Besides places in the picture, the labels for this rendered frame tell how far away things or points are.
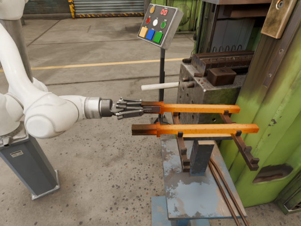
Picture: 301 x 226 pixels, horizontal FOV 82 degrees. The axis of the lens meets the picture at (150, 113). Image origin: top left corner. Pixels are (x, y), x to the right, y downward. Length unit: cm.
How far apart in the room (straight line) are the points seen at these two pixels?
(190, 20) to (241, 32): 464
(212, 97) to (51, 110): 76
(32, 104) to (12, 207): 130
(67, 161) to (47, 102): 132
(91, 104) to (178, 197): 51
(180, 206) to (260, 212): 99
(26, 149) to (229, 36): 151
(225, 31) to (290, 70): 62
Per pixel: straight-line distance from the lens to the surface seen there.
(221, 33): 133
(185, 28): 604
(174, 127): 63
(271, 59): 89
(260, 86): 93
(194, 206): 78
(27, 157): 141
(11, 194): 189
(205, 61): 107
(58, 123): 56
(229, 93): 102
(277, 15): 86
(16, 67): 70
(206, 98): 97
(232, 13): 106
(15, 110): 126
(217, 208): 80
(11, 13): 103
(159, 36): 143
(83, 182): 168
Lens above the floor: 136
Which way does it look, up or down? 38 degrees down
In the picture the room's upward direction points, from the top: straight up
